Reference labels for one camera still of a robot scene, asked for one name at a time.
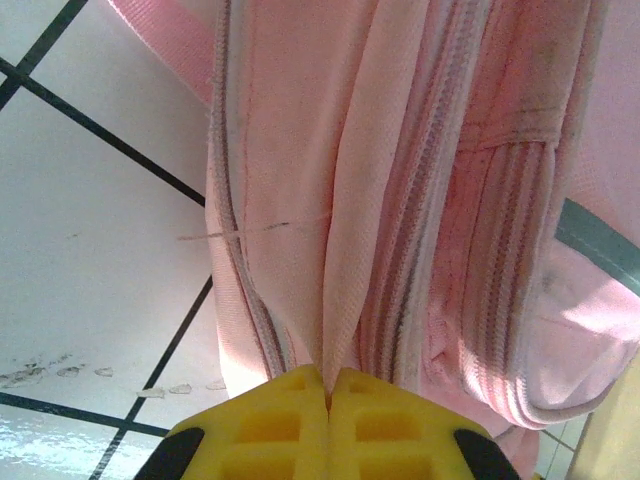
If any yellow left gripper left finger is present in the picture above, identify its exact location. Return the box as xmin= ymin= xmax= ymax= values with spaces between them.
xmin=142 ymin=364 xmax=332 ymax=480

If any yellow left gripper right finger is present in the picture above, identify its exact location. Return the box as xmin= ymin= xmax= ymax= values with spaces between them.
xmin=327 ymin=367 xmax=524 ymax=480

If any pink school backpack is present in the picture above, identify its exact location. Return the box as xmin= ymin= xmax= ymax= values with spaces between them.
xmin=107 ymin=0 xmax=640 ymax=480

